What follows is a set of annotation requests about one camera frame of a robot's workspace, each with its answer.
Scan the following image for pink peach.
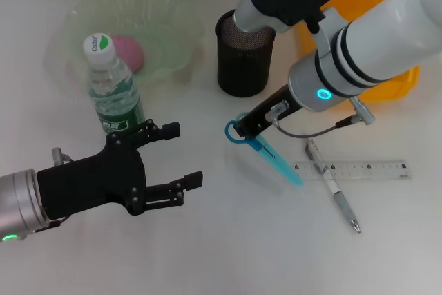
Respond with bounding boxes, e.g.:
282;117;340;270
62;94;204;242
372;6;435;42
110;35;145;75

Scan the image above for yellow plastic bin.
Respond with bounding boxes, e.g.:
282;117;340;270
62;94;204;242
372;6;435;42
296;0;421;102

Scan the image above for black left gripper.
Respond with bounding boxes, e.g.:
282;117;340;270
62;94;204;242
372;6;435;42
36;119;204;222

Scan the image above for blue teal scissors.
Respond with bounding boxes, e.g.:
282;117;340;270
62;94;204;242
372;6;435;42
224;111;305;188

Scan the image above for silver white pen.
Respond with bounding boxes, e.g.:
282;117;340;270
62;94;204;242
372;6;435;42
304;137;362;234

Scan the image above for right arm cable with plugs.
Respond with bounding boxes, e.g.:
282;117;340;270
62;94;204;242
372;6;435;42
265;99;377;139

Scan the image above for transparent plastic ruler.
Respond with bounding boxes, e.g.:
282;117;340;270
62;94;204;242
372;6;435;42
292;158;414;181

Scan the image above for black mesh pen holder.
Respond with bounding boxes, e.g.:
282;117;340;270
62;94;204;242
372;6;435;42
215;10;277;97

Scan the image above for clear green-label water bottle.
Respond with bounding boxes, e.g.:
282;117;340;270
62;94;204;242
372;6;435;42
82;32;146;135

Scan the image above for translucent green fruit plate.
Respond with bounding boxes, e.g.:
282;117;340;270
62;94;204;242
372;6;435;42
43;0;204;91

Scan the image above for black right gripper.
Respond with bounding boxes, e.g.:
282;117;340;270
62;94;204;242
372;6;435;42
233;84;302;139

